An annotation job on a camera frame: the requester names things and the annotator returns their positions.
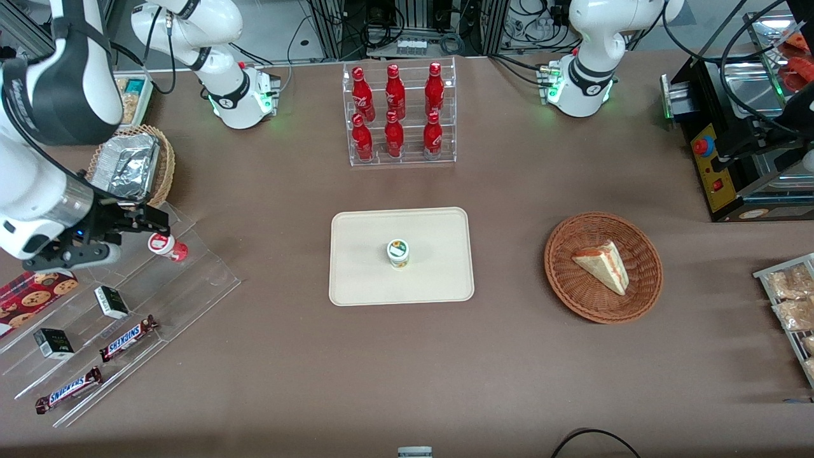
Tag red strawberry gum jar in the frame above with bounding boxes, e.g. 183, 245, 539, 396
148, 232, 189, 263

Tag Snickers chocolate bar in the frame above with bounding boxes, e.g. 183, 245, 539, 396
35, 367, 104, 415
99, 315, 160, 363

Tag small black carton box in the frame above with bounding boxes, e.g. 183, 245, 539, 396
33, 328, 74, 360
94, 286, 130, 320

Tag white snack bin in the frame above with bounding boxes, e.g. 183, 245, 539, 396
113, 73, 155, 131

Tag tray of packaged snacks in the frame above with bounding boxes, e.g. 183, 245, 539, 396
754, 253, 814, 389

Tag clear acrylic stepped display shelf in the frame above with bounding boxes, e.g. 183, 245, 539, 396
0, 204, 242, 428

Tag red cookie box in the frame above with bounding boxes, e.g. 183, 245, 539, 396
0, 270, 80, 338

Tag silver foil tray stack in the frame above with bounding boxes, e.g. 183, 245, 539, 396
94, 134, 160, 203

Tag light wicker basket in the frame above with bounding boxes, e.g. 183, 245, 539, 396
86, 124, 176, 214

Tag clear acrylic bottle rack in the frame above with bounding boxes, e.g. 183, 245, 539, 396
342, 57, 457, 167

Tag red cola bottle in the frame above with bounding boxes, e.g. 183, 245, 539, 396
423, 111, 443, 160
352, 66, 375, 121
425, 62, 445, 116
385, 64, 406, 119
384, 111, 405, 158
352, 113, 374, 161

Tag clear bag of crackers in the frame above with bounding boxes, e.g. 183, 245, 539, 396
766, 266, 814, 300
773, 298, 814, 331

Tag triangular sandwich slice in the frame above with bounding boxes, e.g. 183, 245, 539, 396
571, 240, 630, 296

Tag round brown wicker basket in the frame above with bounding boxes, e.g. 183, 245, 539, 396
544, 212, 664, 325

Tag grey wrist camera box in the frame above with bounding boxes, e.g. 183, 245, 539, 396
22, 244, 123, 275

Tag black floor cable loop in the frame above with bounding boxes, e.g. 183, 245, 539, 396
550, 428, 643, 458

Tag black machine with yellow panel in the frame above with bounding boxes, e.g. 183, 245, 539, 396
660, 0, 814, 223

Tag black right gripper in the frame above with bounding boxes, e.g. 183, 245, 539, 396
78, 191, 170, 249

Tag arm base connector block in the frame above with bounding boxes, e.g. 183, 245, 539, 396
245, 64, 282, 116
536, 62, 563, 106

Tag cream rectangular tray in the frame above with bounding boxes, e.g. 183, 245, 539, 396
329, 207, 476, 307

